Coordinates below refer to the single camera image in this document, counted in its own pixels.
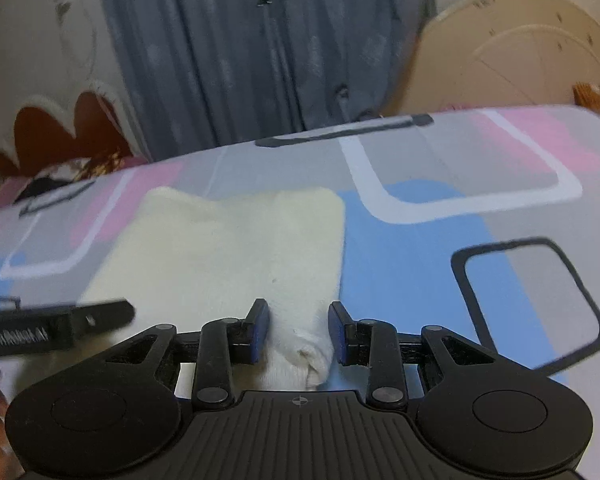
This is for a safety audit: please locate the grey curtain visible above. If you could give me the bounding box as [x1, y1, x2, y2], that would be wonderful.
[92, 0, 437, 162]

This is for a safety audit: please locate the white blanket with red hearts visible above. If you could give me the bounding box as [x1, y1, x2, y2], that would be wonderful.
[0, 77, 148, 192]

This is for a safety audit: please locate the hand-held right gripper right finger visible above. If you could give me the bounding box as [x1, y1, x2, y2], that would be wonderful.
[327, 301, 501, 407]

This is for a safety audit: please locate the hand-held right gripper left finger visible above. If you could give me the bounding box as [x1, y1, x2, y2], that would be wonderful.
[105, 298, 272, 407]

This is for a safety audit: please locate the cream small cloth garment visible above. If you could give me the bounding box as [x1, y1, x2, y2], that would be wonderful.
[82, 186, 347, 392]

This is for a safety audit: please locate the patterned grey pink blue bedsheet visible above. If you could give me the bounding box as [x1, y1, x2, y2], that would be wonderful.
[0, 105, 600, 480]

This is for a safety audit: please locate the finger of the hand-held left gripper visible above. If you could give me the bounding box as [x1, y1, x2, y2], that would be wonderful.
[70, 298, 136, 338]

